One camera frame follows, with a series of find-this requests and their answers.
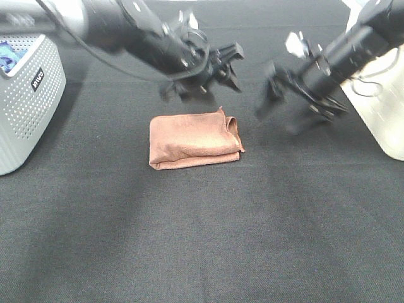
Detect brown microfiber towel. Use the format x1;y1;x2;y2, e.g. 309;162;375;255
149;107;245;170

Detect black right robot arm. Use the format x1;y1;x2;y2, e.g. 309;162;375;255
256;1;403;128

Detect blue cloth in basket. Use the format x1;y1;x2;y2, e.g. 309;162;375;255
1;42;27;73

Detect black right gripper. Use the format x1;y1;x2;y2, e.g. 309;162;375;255
255;61;348;135

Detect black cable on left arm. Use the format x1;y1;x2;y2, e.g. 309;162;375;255
36;0;211;80

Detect white plastic basket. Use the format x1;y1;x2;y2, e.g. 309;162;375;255
339;0;404;162

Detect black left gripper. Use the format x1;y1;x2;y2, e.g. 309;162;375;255
159;42;244;101

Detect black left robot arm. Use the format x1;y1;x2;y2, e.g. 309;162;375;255
1;1;244;102

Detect grey perforated laundry basket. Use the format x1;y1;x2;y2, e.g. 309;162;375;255
0;13;67;176

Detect black cloth table cover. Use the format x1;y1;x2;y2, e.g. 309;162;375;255
1;1;403;302

